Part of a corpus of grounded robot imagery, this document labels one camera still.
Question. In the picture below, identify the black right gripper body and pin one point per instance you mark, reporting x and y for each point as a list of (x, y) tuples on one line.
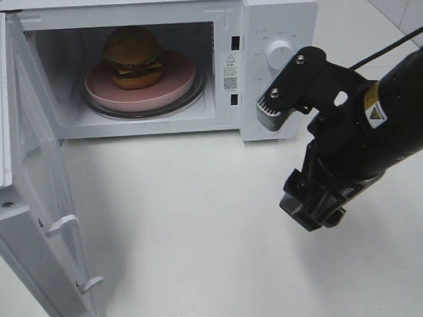
[(340, 163)]

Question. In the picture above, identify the pink round plate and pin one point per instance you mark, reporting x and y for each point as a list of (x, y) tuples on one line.
[(178, 75)]

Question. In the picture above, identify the burger with sesame bun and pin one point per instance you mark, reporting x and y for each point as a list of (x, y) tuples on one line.
[(132, 56)]

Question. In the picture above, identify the white microwave door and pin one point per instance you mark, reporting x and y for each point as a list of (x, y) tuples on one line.
[(40, 233)]

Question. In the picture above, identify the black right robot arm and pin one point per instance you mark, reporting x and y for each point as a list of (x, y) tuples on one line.
[(400, 94)]

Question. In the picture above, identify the upper white power knob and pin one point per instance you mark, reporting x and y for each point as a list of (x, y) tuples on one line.
[(278, 53)]

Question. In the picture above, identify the white warning label sticker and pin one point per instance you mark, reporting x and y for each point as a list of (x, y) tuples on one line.
[(230, 72)]

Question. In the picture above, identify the white microwave oven body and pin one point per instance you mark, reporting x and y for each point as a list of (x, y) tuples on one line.
[(69, 34)]

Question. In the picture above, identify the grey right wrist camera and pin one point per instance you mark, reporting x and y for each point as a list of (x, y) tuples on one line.
[(307, 82)]

